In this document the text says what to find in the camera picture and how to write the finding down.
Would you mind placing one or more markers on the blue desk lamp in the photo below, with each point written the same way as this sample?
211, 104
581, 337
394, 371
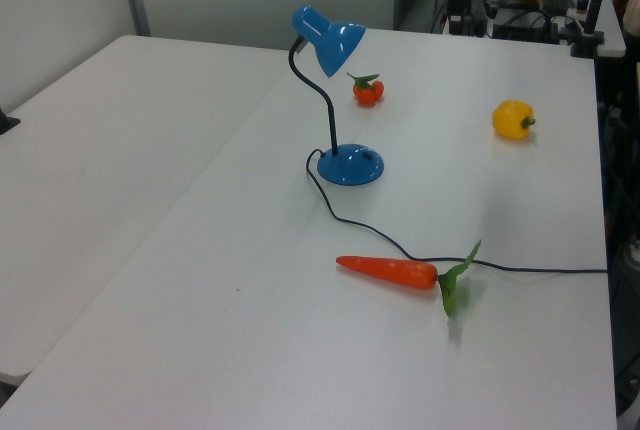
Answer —
350, 167

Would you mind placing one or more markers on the orange toy carrot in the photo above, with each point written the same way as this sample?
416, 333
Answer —
390, 270

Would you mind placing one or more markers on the orange toy tomato cluster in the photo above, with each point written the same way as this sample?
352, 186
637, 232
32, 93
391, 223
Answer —
365, 94

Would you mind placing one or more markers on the yellow toy bell pepper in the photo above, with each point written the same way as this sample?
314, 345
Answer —
510, 120

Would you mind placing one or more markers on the black electronics box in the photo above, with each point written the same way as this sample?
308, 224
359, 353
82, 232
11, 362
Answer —
522, 27

